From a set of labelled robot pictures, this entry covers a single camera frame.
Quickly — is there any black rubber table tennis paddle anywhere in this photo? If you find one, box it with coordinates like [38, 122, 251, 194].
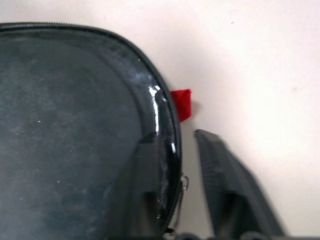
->
[0, 37, 161, 240]

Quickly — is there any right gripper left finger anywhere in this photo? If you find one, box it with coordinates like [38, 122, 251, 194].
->
[109, 132, 167, 240]

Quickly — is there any black red paddle case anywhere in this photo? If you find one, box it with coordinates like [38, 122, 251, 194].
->
[0, 21, 193, 240]

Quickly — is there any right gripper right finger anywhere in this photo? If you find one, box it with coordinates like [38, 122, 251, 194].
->
[194, 128, 286, 238]

